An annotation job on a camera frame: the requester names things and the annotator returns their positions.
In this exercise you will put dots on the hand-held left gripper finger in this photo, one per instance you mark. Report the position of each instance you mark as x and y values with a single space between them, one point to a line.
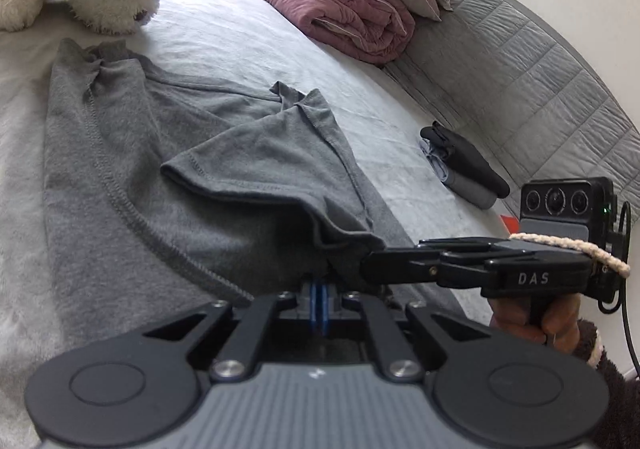
315 309
326 314

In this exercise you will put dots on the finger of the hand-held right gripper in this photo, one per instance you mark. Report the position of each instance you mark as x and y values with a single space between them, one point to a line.
465 245
400 266

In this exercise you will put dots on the grey t-shirt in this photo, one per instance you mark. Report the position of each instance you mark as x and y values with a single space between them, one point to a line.
150 179

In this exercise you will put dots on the person's right forearm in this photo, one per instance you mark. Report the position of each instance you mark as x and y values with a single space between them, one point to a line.
620 404

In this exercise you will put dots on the person's right hand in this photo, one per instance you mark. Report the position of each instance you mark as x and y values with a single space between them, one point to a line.
562 324

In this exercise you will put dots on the red paper sheet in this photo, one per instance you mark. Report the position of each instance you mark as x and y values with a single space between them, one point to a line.
509 225

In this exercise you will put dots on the black folded garment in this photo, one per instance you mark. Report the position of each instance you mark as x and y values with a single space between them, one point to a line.
470 159

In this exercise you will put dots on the grey quilted headboard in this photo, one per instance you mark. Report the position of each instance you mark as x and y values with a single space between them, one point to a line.
525 79

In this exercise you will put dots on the pink folded quilt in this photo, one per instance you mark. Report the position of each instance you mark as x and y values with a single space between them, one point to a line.
350 9

